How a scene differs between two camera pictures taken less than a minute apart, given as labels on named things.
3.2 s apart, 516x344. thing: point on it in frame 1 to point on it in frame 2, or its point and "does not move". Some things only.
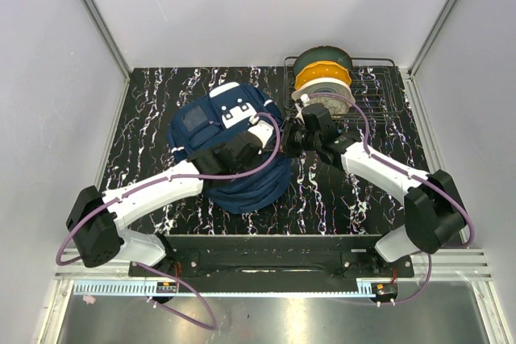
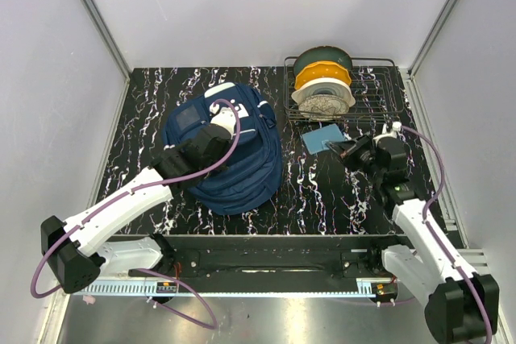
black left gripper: [253, 161] to [226, 151]
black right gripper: [286, 139] to [350, 148]
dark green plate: [322, 53] does not move
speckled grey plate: [338, 107] does not move
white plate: [321, 85] does not move
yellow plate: [322, 69] does not move
